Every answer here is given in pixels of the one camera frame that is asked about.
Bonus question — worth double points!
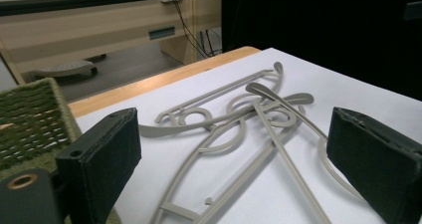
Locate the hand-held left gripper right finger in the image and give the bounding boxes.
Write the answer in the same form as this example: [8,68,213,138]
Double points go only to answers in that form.
[325,107,422,224]

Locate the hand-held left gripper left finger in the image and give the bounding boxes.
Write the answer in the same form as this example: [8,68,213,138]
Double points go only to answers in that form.
[55,108,142,224]

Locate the grey plastic clothes hanger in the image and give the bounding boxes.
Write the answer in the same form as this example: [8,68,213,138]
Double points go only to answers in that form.
[150,93,316,224]
[245,82,364,224]
[138,61,285,138]

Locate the green woven basket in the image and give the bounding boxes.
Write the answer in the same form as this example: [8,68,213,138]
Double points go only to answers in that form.
[0,78,84,182]

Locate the light wooden desk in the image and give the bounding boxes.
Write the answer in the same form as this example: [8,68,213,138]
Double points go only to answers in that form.
[0,0,223,75]

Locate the black curtain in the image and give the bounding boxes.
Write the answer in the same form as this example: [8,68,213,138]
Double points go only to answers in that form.
[220,0,422,102]

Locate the black metal crossbar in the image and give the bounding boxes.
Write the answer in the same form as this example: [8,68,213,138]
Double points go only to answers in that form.
[0,0,223,18]

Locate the black hanging cables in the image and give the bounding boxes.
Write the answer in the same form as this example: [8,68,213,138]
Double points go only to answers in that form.
[170,0,223,59]

